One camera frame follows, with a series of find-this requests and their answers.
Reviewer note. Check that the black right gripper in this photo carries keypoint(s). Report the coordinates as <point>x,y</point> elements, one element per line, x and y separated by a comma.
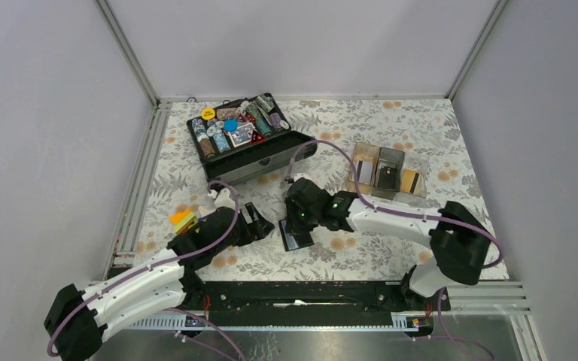
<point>293,226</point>

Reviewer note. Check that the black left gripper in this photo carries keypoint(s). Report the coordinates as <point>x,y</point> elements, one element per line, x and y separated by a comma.
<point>257,229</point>

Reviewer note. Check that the black card holder wallet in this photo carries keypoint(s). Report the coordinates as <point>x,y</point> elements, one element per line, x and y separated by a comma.
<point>293,242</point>

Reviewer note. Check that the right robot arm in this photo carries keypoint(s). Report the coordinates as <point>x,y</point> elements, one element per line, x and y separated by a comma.
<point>459,243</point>

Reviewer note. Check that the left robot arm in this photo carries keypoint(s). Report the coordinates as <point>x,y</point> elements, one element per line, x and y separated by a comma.
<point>81,320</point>

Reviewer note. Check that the white striped card in box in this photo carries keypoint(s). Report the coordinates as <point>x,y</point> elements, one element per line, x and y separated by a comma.
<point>365,172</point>

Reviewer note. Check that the smoky grey transparent card box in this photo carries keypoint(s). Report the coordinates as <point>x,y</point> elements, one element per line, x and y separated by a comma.
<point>391,158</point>

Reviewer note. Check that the blue playing card deck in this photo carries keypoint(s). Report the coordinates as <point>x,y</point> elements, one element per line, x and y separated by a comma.
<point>241,135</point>

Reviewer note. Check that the gold striped card in box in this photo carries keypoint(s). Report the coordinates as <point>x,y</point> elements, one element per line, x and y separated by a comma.
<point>411,182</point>

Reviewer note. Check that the clear transparent card box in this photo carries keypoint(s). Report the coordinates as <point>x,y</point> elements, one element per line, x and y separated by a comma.
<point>419,163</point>

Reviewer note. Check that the red triangular dealer button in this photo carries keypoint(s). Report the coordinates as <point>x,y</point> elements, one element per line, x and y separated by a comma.
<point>257,137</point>

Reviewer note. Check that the black poker chip case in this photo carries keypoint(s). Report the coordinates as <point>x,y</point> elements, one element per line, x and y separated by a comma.
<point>241,164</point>

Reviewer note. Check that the blue poker chip stack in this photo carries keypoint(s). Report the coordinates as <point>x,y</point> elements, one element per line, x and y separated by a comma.
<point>221,142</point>

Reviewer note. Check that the brown poker chip stack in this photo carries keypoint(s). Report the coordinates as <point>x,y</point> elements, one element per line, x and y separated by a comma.
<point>207,148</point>

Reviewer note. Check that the blue round dealer chip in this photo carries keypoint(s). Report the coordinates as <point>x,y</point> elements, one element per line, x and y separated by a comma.
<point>230,125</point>

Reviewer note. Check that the yellow round chip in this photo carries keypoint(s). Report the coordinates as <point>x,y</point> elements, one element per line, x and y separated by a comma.
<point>208,114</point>

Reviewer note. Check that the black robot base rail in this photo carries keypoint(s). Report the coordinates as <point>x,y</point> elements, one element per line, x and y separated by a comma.
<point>373,295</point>

